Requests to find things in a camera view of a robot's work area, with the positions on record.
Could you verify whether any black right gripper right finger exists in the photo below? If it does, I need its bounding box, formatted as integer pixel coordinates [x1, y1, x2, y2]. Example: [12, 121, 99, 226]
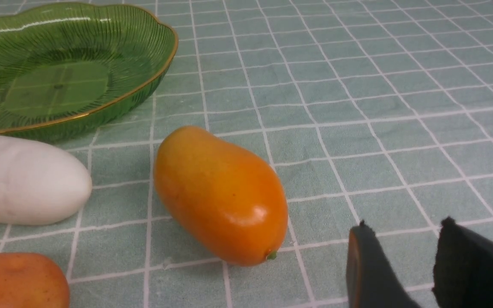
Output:
[432, 217, 493, 308]

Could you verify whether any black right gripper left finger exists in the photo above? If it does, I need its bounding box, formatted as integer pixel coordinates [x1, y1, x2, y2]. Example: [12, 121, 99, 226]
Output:
[346, 220, 419, 308]

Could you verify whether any orange yellow mango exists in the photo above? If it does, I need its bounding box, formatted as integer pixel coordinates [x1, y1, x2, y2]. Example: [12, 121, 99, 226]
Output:
[153, 125, 289, 267]

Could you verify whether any brown potato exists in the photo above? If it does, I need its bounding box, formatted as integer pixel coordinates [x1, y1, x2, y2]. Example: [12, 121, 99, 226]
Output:
[0, 253, 70, 308]

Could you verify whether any white radish with leaves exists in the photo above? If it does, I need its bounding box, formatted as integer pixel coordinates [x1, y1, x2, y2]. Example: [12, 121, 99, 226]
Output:
[0, 135, 92, 225]

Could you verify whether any green glass leaf plate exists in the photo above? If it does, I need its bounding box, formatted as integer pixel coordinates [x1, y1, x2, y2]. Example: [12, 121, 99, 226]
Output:
[0, 2, 179, 142]

